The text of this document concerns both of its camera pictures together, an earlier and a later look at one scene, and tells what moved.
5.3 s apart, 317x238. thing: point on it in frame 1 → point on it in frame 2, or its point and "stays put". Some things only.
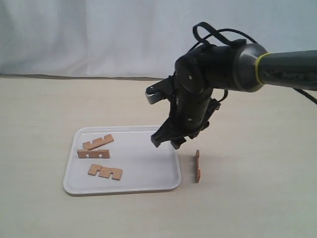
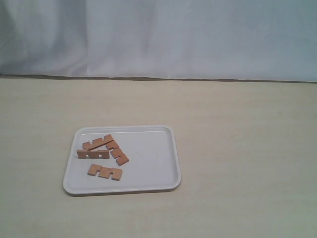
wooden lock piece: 197,170 → 117,152
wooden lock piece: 93,153 stays put
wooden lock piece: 105,171 stays put
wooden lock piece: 98,143 stays put
